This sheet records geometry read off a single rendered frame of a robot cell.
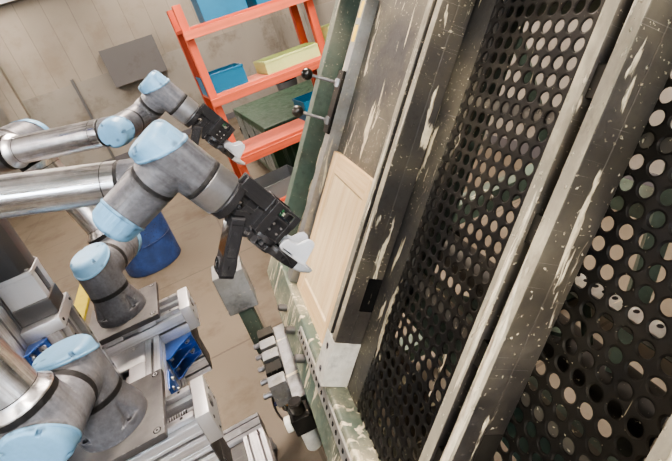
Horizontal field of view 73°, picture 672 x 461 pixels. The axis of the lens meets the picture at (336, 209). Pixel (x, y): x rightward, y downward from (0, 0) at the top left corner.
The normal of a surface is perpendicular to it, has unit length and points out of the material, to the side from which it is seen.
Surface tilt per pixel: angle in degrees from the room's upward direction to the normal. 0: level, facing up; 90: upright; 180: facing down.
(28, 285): 90
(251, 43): 90
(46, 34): 90
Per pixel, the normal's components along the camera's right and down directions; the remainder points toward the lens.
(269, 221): 0.37, 0.31
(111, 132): -0.04, 0.45
